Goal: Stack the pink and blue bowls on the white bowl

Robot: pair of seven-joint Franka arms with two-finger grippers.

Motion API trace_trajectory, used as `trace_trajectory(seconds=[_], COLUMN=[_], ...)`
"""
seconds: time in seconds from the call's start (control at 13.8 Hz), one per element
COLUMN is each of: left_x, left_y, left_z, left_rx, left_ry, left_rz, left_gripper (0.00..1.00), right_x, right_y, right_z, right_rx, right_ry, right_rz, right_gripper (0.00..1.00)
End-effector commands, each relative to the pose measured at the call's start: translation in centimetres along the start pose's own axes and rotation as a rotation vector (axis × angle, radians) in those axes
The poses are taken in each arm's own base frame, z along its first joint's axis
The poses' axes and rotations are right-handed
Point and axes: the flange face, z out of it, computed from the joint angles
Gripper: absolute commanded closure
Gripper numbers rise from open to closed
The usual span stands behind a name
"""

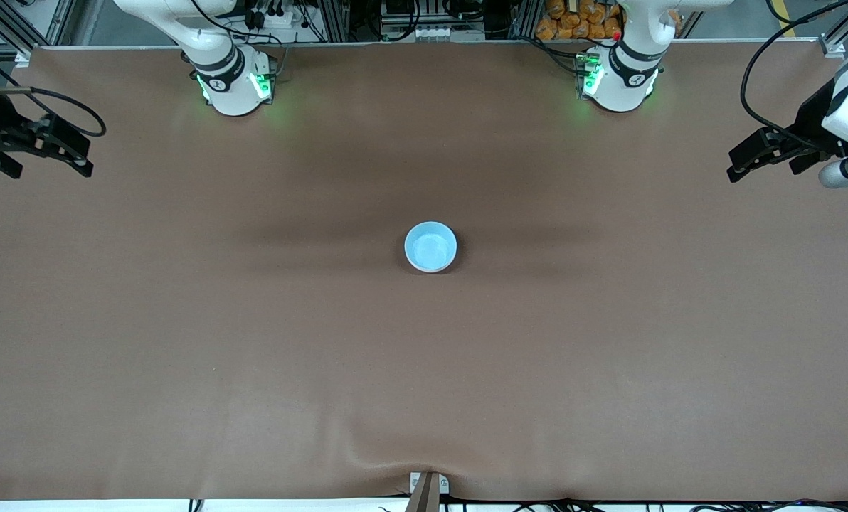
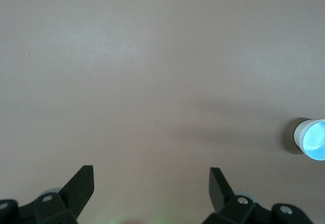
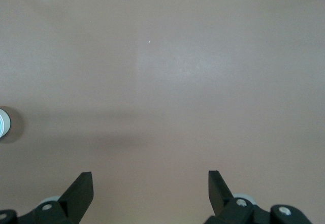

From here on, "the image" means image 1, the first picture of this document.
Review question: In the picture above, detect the light blue bowl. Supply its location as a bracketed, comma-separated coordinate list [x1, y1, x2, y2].
[404, 221, 459, 274]

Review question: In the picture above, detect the orange packets pile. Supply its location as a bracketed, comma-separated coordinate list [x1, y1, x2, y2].
[536, 0, 624, 41]

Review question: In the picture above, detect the white power strip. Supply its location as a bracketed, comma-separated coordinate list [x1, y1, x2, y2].
[243, 0, 300, 29]

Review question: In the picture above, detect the black electronics box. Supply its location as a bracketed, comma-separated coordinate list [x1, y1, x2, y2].
[380, 0, 460, 26]

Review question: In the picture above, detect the brown table cover mat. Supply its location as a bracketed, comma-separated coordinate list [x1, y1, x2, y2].
[0, 39, 848, 502]

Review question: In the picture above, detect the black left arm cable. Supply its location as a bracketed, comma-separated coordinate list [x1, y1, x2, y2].
[740, 0, 848, 151]

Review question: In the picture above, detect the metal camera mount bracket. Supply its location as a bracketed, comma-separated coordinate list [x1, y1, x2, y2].
[404, 471, 450, 512]

